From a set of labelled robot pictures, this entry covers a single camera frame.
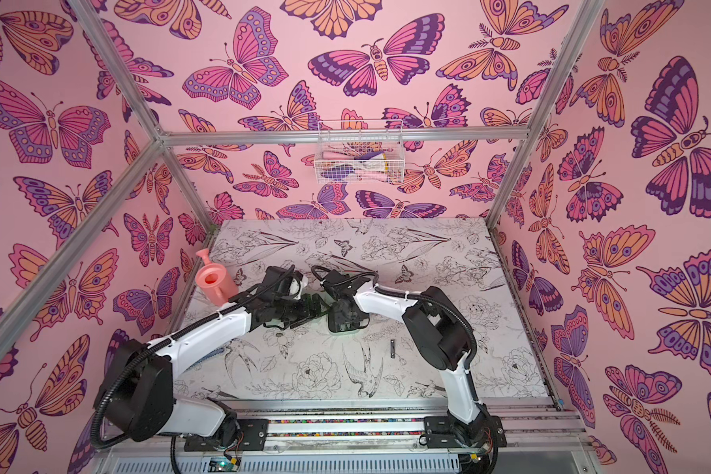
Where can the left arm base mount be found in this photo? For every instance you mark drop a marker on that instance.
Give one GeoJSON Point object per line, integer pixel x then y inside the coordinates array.
{"type": "Point", "coordinates": [243, 435]}

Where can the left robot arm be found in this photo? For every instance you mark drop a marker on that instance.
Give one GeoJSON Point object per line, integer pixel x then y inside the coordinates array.
{"type": "Point", "coordinates": [137, 399]}

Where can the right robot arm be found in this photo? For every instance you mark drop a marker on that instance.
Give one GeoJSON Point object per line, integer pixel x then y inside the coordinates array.
{"type": "Point", "coordinates": [440, 333]}

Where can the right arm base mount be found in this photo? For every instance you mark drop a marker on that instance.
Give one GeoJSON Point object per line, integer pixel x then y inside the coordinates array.
{"type": "Point", "coordinates": [484, 433]}

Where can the pink watering can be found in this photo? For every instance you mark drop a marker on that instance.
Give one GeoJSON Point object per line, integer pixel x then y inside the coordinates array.
{"type": "Point", "coordinates": [214, 280]}

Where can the green case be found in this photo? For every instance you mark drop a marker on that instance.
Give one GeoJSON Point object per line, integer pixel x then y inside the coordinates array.
{"type": "Point", "coordinates": [342, 315]}

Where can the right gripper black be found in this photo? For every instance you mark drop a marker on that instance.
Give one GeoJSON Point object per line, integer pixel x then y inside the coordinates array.
{"type": "Point", "coordinates": [344, 316]}

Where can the white wire wall basket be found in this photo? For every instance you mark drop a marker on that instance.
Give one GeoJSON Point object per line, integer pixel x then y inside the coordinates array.
{"type": "Point", "coordinates": [359, 150]}

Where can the green circuit board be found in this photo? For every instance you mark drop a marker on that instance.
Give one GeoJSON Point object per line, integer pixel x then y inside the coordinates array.
{"type": "Point", "coordinates": [224, 465]}

